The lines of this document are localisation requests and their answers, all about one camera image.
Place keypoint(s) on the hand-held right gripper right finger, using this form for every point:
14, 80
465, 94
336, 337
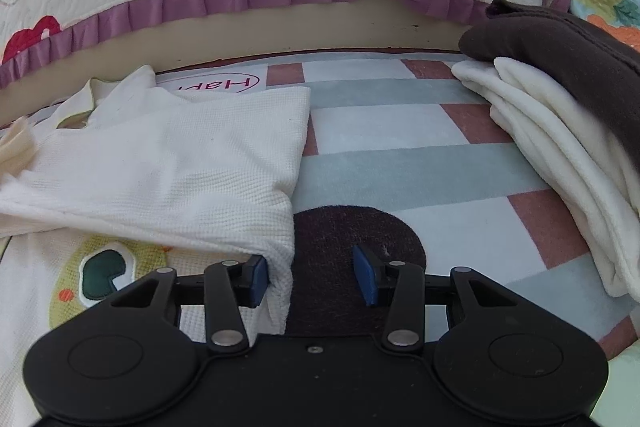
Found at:
365, 274

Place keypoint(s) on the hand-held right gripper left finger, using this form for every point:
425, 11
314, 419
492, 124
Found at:
259, 282

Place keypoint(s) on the white waffle shirt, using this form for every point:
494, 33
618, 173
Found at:
175, 157

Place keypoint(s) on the cream garment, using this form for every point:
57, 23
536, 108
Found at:
565, 147

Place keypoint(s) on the cream cloth scrap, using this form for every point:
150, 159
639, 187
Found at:
15, 147

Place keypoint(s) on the brown garment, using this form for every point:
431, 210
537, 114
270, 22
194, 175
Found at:
560, 42

